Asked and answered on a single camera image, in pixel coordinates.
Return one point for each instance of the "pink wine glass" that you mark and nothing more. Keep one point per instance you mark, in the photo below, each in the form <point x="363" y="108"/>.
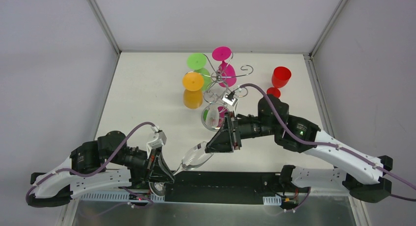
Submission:
<point x="226" y="70"/>

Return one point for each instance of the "orange wine glass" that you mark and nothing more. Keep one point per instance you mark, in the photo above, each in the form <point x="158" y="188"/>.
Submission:
<point x="192" y="95"/>

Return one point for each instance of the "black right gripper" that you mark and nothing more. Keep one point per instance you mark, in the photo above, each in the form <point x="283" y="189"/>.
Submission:
<point x="234" y="133"/>

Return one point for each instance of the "green wine glass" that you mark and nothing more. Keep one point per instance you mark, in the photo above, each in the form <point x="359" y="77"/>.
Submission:
<point x="196" y="62"/>

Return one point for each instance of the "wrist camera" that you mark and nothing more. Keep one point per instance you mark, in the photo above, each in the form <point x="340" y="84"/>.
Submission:
<point x="231" y="101"/>
<point x="156" y="140"/>

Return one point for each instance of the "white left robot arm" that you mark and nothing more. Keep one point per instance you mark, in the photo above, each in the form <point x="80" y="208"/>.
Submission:
<point x="105" y="163"/>

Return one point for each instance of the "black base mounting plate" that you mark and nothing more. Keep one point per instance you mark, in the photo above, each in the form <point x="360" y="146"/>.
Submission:
<point x="226" y="187"/>

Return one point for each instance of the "clear wine glass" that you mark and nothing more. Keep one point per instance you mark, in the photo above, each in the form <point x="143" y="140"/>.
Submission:
<point x="213" y="114"/>
<point x="193" y="159"/>

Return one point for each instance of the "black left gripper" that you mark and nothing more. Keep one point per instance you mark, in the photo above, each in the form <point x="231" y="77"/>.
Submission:
<point x="151" y="164"/>

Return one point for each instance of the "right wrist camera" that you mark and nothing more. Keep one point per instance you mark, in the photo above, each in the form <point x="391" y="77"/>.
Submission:
<point x="231" y="101"/>

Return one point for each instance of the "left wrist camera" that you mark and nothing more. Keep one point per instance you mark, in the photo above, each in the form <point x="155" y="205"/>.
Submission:
<point x="156" y="140"/>

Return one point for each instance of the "red wine glass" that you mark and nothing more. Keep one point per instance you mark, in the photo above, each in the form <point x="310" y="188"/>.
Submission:
<point x="280" y="77"/>

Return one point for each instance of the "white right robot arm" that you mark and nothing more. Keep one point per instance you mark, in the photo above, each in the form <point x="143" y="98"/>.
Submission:
<point x="360" y="175"/>

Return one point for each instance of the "chrome wine glass rack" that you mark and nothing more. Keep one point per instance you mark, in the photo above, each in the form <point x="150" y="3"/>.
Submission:
<point x="215" y="76"/>

